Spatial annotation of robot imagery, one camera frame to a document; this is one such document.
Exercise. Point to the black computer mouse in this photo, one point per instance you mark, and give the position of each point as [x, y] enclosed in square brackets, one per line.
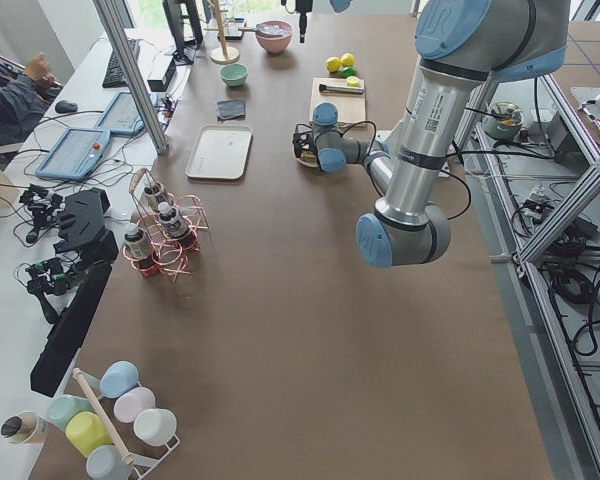
[64, 106]

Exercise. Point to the blue teach pendant near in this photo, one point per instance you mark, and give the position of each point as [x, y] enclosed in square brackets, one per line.
[75, 155]

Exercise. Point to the cream rabbit tray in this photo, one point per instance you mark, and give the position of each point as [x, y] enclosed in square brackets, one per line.
[219, 153]

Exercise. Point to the white cup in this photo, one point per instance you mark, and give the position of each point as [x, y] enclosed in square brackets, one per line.
[155, 426]

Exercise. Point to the green lime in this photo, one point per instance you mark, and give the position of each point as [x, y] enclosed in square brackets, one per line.
[348, 71]

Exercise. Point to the steel ice scoop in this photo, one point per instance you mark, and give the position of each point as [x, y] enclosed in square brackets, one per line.
[252, 29]

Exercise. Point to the seated person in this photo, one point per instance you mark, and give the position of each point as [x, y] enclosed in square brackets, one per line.
[25, 98]

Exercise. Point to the mint green cup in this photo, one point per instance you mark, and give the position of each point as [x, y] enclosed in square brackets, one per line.
[65, 407]

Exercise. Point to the tea bottle back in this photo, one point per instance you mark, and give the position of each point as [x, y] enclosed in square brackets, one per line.
[155, 194]

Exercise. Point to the blue teach pendant far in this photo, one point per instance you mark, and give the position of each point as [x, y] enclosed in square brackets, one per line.
[121, 116]

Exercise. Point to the green ceramic bowl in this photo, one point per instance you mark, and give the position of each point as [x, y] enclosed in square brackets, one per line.
[234, 75]

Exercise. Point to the white cup rack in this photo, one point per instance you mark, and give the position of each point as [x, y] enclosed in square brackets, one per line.
[144, 459]

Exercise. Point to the wooden mug tree stand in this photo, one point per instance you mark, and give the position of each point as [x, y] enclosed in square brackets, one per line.
[224, 54]

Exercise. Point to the steel handled knife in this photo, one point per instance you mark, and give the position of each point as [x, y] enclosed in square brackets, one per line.
[337, 89]

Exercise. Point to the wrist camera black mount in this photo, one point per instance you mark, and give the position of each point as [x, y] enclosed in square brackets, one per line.
[302, 141]

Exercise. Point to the black monitor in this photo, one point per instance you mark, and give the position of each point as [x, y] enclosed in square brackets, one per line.
[184, 24]

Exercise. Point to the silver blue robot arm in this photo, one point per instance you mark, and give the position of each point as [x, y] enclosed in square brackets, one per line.
[461, 45]
[338, 6]

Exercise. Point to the black keyboard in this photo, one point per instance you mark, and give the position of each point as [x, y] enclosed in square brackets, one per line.
[114, 76]

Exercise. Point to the grey folded cloth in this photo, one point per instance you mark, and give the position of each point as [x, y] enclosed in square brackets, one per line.
[231, 109]

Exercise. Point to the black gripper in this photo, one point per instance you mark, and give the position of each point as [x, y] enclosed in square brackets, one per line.
[302, 14]

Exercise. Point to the yellow cup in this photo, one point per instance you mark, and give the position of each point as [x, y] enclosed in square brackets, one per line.
[86, 432]

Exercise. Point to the pink bowl with ice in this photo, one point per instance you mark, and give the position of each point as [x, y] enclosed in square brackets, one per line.
[273, 36]

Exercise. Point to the aluminium frame post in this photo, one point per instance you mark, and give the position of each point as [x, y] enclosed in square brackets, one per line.
[111, 21]

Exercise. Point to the paper cup with metal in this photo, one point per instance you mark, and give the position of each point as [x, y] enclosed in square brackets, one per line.
[25, 428]

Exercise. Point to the copper wire bottle rack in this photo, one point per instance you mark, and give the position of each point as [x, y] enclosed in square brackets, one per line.
[170, 257]

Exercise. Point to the whole yellow lemon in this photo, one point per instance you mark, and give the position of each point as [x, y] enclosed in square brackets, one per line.
[333, 64]

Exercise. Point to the wooden cutting board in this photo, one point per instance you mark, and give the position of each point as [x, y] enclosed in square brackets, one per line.
[351, 107]

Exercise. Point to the pink cup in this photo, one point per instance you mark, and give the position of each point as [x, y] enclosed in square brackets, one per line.
[129, 405]

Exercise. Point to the grey blue cup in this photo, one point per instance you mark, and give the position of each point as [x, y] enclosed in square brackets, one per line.
[105, 463]

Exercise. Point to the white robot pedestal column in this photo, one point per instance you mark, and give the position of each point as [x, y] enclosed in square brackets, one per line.
[391, 140]

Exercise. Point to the blue teach pendant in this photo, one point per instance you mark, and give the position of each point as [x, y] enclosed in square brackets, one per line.
[75, 155]
[121, 116]

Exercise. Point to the toast slice on plate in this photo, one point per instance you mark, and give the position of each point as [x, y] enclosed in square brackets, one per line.
[309, 160]

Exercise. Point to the white round plate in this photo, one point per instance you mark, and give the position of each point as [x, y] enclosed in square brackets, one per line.
[299, 159]

